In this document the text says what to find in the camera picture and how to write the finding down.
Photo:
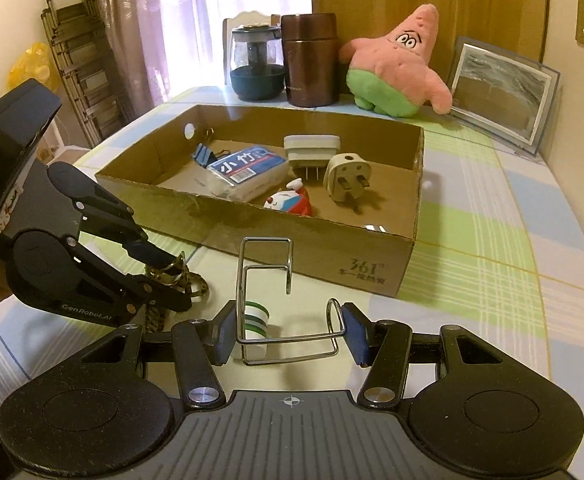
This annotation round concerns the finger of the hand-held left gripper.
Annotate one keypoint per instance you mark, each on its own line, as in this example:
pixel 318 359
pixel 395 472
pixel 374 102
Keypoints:
pixel 166 297
pixel 141 250

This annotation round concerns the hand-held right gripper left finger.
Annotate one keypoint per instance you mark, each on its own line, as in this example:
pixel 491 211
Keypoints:
pixel 226 330

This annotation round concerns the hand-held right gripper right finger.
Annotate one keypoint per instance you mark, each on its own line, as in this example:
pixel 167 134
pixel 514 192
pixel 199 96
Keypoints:
pixel 354 332

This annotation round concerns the small white bottle green stripes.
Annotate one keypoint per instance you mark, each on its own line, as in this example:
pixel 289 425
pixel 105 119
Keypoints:
pixel 257 325

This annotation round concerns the leopard print hair claw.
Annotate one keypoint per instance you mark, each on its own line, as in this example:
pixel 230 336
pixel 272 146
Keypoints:
pixel 196 285

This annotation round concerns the brown cardboard box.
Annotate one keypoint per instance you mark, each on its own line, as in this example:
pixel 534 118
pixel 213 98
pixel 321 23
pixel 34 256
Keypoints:
pixel 297 255

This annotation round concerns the blue binder clip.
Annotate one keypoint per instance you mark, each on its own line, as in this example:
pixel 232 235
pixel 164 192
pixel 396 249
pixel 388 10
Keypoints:
pixel 201 155

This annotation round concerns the clear toothpick box blue label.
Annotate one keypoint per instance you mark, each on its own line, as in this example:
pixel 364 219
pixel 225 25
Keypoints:
pixel 244 165

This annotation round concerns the beige plug adapter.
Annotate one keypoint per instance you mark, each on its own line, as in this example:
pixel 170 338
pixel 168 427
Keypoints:
pixel 344 175

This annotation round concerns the white square plug night light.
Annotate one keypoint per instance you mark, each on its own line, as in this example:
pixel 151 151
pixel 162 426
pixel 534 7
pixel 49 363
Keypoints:
pixel 312 152

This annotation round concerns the white stool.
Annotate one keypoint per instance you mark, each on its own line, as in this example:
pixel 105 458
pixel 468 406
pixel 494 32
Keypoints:
pixel 64 148

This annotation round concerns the yellow plastic bag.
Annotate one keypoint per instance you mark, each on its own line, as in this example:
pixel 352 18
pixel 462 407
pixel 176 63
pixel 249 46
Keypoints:
pixel 29 67

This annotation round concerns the dark folding rack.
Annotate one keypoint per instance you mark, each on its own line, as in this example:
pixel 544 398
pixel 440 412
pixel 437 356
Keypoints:
pixel 86 60

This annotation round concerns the small blue cat figurine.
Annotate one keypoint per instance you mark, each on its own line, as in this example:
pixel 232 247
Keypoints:
pixel 292 202

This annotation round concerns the glass teapot dark base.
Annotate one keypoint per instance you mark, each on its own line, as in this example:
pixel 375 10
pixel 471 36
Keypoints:
pixel 257 80

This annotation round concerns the sheer purple curtain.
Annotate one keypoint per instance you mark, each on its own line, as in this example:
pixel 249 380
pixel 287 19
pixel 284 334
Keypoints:
pixel 181 20

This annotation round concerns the brown metal thermos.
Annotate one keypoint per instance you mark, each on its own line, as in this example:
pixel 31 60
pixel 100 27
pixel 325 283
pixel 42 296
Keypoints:
pixel 309 60

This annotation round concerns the pink starfish plush toy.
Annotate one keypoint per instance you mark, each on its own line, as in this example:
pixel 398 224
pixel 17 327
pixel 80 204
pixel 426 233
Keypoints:
pixel 392 70

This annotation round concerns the glass picture frame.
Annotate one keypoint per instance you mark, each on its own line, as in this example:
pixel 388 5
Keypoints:
pixel 502 95

